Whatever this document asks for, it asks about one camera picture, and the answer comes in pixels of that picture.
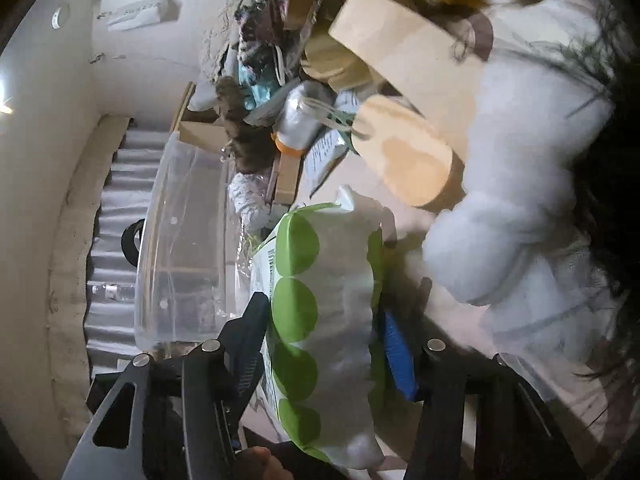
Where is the flat wooden box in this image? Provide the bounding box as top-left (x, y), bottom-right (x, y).
top-left (267, 152), bottom-right (306, 206)

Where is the dark wispy artificial plant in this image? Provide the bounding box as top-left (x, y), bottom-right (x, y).
top-left (565, 10), bottom-right (640, 441)

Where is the white fluffy cotton bundle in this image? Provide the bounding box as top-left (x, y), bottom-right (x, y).
top-left (420, 0), bottom-right (628, 406)

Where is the clear plastic storage bin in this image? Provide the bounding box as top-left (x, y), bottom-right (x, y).
top-left (132, 130), bottom-right (281, 356)

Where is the kraft paper tube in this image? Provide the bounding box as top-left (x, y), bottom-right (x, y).
top-left (327, 0), bottom-right (488, 151)

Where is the white patterned crumpled cloth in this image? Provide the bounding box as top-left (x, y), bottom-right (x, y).
top-left (227, 172), bottom-right (273, 233)

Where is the beige yellow pouch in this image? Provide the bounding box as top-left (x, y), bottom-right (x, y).
top-left (300, 35), bottom-right (373, 91)

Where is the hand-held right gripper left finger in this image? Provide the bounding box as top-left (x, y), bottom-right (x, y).
top-left (60, 291), bottom-right (273, 480)

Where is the silver bottle orange cap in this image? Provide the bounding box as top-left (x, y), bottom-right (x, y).
top-left (271, 81), bottom-right (336, 155)

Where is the white printed leaflet packet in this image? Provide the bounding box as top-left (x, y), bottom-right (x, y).
top-left (302, 127), bottom-right (358, 198)

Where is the black sun visor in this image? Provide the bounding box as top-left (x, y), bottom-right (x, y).
top-left (121, 219), bottom-right (147, 267)

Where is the silver curtain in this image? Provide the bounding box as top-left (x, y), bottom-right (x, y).
top-left (82, 127), bottom-right (176, 381)

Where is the kraft paper valance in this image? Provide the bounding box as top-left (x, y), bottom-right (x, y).
top-left (47, 115), bottom-right (133, 426)

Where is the round wooden box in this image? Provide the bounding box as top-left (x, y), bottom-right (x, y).
top-left (350, 95), bottom-right (468, 209)

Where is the clear water bottle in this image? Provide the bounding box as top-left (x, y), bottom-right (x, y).
top-left (90, 282), bottom-right (137, 302)

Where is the person's right hand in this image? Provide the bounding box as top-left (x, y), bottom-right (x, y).
top-left (242, 446), bottom-right (293, 480)

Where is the brown hair piece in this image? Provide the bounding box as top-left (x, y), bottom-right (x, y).
top-left (214, 76), bottom-right (281, 173)

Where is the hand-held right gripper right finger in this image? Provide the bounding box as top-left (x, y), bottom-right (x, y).
top-left (382, 277), bottom-right (588, 480)

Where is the green dotted white packet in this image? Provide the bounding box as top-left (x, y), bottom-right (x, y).
top-left (247, 185), bottom-right (398, 471)

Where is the purple floral cloth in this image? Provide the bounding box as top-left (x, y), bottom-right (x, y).
top-left (232, 0), bottom-right (293, 68)

